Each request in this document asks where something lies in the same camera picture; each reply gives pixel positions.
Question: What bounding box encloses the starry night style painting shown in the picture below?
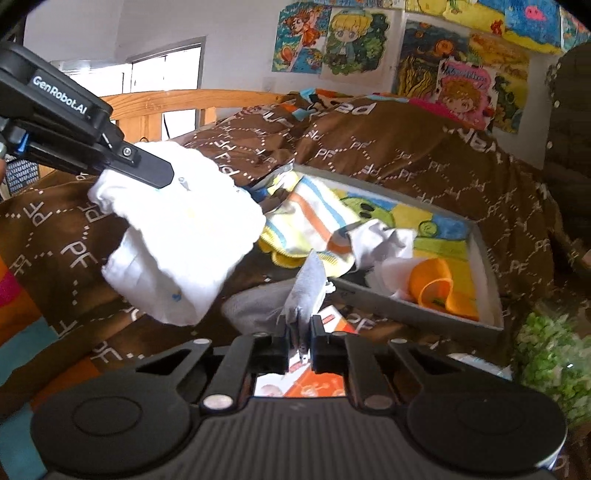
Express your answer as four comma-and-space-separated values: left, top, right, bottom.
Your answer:
392, 20, 530, 134

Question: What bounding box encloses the dark olive quilted jacket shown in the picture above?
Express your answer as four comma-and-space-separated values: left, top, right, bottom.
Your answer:
543, 42, 591, 248

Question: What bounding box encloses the white towel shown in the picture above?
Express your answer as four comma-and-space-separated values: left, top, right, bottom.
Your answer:
88, 141, 266, 327

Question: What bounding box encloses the jar of green white candies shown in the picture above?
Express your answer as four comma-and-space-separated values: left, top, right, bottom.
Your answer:
513, 302, 590, 430

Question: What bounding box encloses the brown PF patterned blanket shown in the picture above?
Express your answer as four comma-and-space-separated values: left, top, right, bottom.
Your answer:
1, 97, 590, 401

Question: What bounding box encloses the orange haired girl drawing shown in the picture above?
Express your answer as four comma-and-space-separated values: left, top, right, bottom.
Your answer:
271, 1, 332, 75

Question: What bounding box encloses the orange pink teal striped cloth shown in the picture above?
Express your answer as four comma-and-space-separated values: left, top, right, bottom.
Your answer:
1, 266, 99, 479

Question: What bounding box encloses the window with grey frame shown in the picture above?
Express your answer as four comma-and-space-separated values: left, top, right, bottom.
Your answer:
50, 36, 209, 141

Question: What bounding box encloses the black plastic crate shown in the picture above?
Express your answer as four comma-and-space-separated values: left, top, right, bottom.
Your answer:
3, 156, 40, 196

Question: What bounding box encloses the orange felt piece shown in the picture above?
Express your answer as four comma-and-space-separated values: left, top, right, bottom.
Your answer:
408, 257, 480, 322

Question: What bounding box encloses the white striped colourful cloth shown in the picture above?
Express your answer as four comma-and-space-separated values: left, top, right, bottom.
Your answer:
253, 171, 417, 277

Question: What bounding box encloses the grey sock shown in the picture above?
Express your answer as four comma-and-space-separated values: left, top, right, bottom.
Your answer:
221, 251, 328, 356

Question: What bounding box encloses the blue sea creature painting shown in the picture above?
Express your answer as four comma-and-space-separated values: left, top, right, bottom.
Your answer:
503, 0, 590, 54

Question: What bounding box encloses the pink anime girl drawing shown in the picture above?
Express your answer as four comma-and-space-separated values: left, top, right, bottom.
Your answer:
433, 59, 498, 130

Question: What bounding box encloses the grey tray with painted bottom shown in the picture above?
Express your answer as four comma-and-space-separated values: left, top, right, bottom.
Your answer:
252, 163, 504, 344

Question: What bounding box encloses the blond boy drawing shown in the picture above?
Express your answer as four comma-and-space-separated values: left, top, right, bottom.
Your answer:
320, 7, 399, 87

